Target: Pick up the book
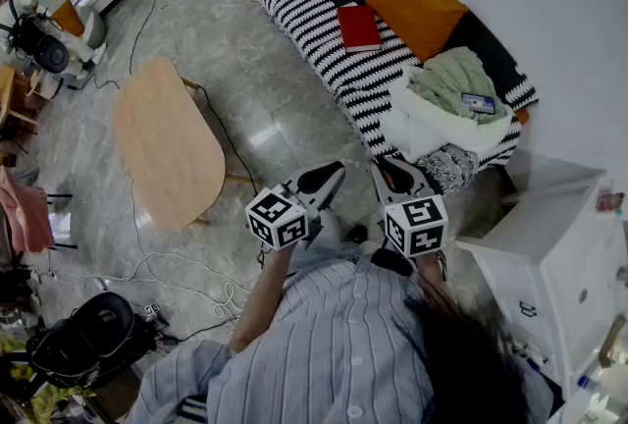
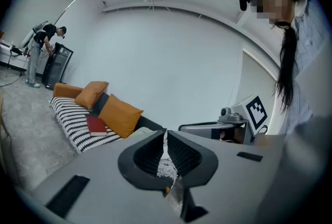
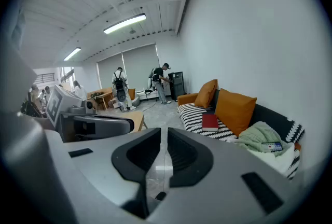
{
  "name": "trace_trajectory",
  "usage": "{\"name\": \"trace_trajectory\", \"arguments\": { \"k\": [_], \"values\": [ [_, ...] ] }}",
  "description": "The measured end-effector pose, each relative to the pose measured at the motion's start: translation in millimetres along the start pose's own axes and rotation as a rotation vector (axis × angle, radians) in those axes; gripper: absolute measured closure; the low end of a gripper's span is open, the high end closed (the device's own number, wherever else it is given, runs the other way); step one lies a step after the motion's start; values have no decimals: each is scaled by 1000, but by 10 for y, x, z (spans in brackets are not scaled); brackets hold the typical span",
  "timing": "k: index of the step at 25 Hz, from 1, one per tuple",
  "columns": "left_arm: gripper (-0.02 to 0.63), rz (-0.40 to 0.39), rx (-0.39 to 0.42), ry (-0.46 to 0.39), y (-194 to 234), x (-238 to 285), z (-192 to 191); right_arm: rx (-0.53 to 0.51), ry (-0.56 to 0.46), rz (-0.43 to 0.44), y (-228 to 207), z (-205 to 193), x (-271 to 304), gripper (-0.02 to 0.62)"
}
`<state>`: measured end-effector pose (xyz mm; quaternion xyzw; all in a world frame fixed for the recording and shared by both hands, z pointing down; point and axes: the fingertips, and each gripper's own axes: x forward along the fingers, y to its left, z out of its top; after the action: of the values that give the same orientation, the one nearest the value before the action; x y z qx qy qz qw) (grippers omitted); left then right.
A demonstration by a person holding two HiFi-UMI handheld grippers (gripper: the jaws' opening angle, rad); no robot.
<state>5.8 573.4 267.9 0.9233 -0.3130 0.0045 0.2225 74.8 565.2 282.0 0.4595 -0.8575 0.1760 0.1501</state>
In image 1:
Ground pink cloth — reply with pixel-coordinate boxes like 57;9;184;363
0;166;56;254

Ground black cable by table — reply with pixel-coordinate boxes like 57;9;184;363
183;78;262;195

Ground long black floor cable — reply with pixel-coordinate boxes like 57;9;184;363
92;0;162;92

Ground pink packet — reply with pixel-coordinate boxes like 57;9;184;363
595;191;627;218

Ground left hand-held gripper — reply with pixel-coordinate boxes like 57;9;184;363
244;160;346;251

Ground white drawer cabinet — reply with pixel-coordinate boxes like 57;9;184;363
455;151;628;413

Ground wooden chair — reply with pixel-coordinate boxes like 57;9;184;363
0;63;46;154

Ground white floor cable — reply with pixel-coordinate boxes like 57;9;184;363
48;174;252;318

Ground large orange back cushion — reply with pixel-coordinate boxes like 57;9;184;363
365;0;470;64

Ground person's right forearm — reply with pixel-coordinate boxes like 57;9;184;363
415;252;448;289

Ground blue smartphone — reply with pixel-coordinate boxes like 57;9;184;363
460;91;496;115

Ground person's left forearm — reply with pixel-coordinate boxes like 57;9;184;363
229;242;296;354

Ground grey armchair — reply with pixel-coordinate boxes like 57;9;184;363
48;3;108;51

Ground oval wooden coffee table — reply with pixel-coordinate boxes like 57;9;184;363
112;57;257;231

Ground green knitted blanket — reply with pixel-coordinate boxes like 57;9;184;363
407;46;514;124

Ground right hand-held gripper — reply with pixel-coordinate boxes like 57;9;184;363
371;157;450;259

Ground person's light blue jeans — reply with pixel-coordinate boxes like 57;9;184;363
293;209;374;266

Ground white fleece blanket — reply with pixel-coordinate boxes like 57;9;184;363
380;66;514;164

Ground orange armchair cushion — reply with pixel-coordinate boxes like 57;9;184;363
48;0;86;38

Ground person wearing head camera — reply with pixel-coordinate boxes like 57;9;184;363
125;244;555;424

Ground red book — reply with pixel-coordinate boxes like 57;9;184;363
337;4;383;54

